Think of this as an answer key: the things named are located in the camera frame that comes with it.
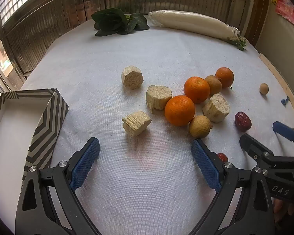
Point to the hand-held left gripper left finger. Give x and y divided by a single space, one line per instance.
85 161

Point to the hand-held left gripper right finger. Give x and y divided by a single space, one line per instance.
205 166

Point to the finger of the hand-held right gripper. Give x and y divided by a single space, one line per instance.
284 130
252 145

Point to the red jujube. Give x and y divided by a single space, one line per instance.
242 121
222 157

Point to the orange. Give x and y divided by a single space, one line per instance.
196 89
225 77
179 110

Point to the beige cake chunk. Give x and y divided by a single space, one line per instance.
158 98
132 77
216 107
136 123

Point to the striped cardboard box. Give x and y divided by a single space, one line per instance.
12 132

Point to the person's right hand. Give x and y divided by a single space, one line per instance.
281 206

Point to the small blue plastic piece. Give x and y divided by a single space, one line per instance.
285 101

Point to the small brown longan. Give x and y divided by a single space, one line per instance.
264 88

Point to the white tablecloth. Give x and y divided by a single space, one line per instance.
142 181

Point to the wrapped white radish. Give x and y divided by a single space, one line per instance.
191 22

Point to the dark wooden slatted partition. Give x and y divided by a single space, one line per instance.
39 29

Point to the dark leafy greens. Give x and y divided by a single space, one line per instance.
110 20

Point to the red wall poster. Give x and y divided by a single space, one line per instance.
285 8

